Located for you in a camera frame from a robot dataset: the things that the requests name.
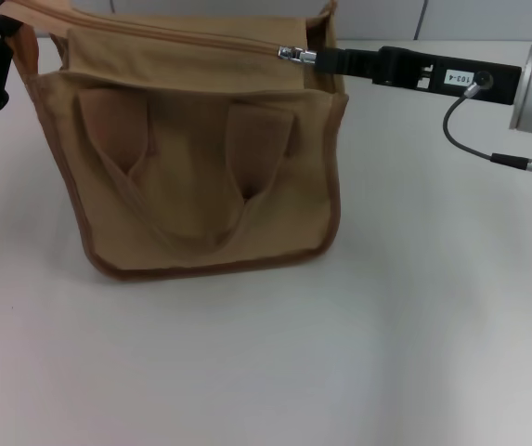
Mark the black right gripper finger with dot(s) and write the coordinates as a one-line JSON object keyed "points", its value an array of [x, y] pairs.
{"points": [[344, 62]]}

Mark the silver metal zipper pull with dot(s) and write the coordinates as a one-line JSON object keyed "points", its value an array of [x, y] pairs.
{"points": [[295, 54]]}

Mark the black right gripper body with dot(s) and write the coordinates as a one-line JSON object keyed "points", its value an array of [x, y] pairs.
{"points": [[432, 72]]}

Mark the khaki canvas food bag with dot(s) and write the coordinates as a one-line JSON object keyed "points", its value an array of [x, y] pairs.
{"points": [[200, 186]]}

